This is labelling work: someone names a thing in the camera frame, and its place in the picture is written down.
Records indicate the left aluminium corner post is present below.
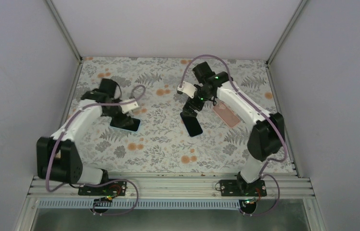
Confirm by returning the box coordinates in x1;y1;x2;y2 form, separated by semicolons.
45;0;82;63

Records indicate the right aluminium corner post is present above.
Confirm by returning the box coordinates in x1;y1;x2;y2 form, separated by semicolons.
266;0;308;67

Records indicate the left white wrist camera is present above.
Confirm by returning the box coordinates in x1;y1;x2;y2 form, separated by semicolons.
119;99;140;114

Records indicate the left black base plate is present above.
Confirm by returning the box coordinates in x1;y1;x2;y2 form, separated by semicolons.
78;180;127;197

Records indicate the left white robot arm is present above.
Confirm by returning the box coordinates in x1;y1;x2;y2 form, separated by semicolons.
36;78;139;195

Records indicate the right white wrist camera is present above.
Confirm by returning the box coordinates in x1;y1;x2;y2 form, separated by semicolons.
177;81;197;99

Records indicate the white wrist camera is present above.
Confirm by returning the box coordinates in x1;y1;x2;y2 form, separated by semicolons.
177;81;197;99
119;99;140;114

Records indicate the slotted grey cable duct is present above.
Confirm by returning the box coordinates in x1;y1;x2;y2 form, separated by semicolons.
37;198;241;210

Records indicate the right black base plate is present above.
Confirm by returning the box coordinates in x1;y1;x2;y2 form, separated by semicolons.
219;179;267;197

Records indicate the floral patterned table mat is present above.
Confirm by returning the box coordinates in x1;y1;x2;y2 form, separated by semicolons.
52;56;296;174

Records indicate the aluminium corner post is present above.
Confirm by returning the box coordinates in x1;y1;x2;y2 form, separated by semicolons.
45;0;82;63
266;0;308;67

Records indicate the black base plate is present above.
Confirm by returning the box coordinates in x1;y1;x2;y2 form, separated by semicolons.
78;180;127;197
219;179;267;197

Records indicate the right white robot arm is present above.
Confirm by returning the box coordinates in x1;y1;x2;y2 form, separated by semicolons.
177;62;288;196

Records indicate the pink phone case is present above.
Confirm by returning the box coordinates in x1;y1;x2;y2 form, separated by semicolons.
213;102;241;128

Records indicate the aluminium mounting rail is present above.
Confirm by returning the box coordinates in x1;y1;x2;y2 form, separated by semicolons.
27;174;315;199

